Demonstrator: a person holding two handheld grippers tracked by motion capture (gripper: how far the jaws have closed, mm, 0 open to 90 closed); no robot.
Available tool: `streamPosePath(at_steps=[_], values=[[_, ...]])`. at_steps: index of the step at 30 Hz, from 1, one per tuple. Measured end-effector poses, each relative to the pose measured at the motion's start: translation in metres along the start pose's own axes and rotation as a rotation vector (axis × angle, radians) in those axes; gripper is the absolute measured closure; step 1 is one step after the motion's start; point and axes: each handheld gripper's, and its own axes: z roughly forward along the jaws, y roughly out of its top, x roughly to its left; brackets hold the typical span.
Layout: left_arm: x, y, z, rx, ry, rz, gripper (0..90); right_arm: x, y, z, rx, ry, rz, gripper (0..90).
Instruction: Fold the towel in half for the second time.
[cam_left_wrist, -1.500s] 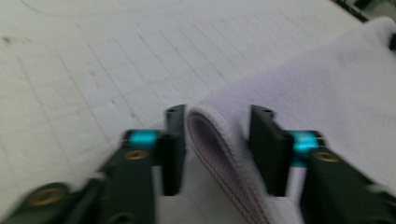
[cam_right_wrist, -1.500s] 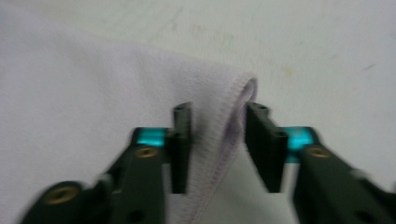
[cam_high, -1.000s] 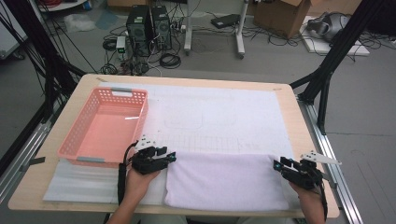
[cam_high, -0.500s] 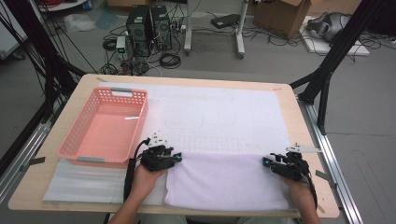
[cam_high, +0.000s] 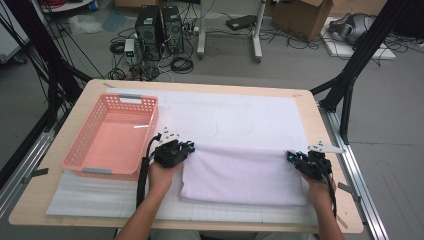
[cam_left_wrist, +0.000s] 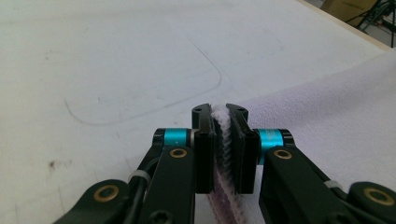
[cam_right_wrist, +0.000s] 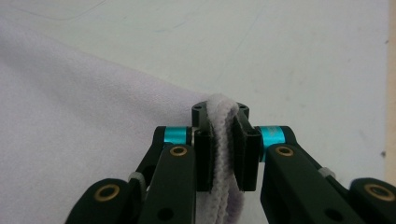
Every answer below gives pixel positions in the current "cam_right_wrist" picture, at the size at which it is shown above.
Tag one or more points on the lilac printed cloth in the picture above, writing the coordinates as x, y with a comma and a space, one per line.
77, 124

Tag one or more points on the white grid mat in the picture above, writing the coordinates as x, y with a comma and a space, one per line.
280, 46

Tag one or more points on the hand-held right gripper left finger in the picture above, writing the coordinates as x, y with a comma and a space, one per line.
204, 155

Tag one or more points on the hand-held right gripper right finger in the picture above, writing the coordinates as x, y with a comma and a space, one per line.
249, 155

